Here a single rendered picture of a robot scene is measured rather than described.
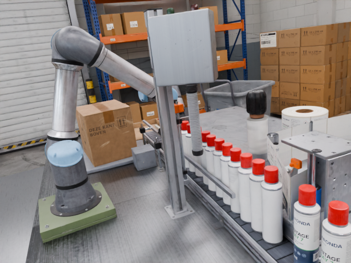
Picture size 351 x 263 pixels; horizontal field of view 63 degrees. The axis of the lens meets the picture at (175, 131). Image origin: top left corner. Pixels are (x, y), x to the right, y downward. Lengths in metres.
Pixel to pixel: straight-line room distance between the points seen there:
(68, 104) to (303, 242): 0.90
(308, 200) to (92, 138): 1.08
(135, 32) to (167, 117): 3.99
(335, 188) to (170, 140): 0.48
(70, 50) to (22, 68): 4.19
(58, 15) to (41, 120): 1.73
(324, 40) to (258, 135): 3.15
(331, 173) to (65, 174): 0.81
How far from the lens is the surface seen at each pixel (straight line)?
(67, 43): 1.05
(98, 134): 1.47
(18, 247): 1.13
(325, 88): 4.36
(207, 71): 0.80
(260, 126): 1.21
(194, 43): 0.80
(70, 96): 1.16
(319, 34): 4.30
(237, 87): 4.11
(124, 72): 1.08
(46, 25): 5.26
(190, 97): 0.80
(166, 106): 0.91
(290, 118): 1.41
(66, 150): 1.07
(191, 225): 0.98
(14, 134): 5.37
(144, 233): 0.98
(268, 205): 0.76
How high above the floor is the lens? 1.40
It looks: 17 degrees down
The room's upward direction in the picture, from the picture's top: 7 degrees counter-clockwise
